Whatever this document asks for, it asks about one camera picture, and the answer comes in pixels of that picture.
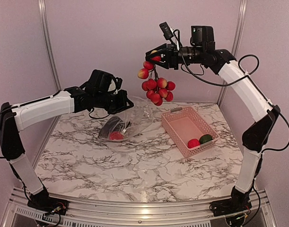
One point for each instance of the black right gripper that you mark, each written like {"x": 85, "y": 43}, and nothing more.
{"x": 173, "y": 56}

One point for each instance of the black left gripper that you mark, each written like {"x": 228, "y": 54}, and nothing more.
{"x": 124, "y": 100}

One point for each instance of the red yellow lychee bunch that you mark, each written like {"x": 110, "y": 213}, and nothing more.
{"x": 157, "y": 88}

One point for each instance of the dark purple eggplant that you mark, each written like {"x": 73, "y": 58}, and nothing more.
{"x": 115, "y": 123}

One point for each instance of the clear zip top bag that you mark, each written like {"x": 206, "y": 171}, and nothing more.
{"x": 140, "y": 116}

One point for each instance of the pink perforated plastic basket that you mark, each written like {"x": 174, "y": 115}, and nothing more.
{"x": 185, "y": 123}

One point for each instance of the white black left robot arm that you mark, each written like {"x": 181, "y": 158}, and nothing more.
{"x": 18, "y": 117}

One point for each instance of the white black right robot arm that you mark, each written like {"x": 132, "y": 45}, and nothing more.
{"x": 222, "y": 63}

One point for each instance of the green bell pepper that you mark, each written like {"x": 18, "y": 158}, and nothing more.
{"x": 205, "y": 138}

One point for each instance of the pink red apple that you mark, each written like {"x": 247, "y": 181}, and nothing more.
{"x": 193, "y": 143}

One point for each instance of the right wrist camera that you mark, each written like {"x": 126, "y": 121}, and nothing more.
{"x": 166, "y": 30}

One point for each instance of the right aluminium frame post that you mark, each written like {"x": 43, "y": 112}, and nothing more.
{"x": 240, "y": 26}

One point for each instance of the aluminium frame post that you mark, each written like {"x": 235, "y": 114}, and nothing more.
{"x": 240, "y": 26}
{"x": 48, "y": 44}

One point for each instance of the left aluminium frame post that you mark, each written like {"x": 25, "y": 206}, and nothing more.
{"x": 48, "y": 44}

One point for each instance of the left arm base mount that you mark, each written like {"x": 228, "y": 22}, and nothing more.
{"x": 50, "y": 205}

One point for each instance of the aluminium front rail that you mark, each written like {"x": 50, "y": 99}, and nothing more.
{"x": 94, "y": 213}

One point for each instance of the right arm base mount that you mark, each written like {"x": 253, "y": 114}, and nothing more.
{"x": 236, "y": 203}

